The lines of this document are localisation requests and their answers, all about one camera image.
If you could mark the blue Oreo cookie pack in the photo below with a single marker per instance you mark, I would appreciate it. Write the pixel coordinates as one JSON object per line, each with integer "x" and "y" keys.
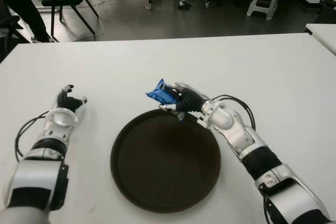
{"x": 161, "y": 95}

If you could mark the person in black clothes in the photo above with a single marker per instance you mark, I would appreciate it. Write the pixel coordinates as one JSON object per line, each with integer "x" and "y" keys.
{"x": 26, "y": 1}

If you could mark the black swivel chair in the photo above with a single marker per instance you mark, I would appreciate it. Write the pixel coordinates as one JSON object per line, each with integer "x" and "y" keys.
{"x": 10, "y": 22}

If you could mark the neighbouring white table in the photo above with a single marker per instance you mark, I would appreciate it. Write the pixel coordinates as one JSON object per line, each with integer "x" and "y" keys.
{"x": 325, "y": 35}

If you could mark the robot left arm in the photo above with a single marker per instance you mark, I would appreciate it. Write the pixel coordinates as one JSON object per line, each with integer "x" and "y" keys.
{"x": 36, "y": 182}

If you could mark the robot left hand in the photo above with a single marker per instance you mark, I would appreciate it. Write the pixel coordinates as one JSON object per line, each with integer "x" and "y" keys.
{"x": 67, "y": 102}

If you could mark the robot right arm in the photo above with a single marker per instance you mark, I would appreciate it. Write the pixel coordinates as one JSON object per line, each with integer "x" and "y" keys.
{"x": 236, "y": 132}

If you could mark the round dark brown tray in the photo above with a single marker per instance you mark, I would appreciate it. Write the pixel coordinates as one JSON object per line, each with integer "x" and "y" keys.
{"x": 165, "y": 166}

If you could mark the black chair with curved armrest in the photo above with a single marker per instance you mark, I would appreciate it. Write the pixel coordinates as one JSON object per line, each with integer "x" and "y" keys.
{"x": 326, "y": 11}

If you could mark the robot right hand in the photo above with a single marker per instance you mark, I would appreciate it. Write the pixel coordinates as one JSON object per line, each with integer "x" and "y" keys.
{"x": 191, "y": 100}

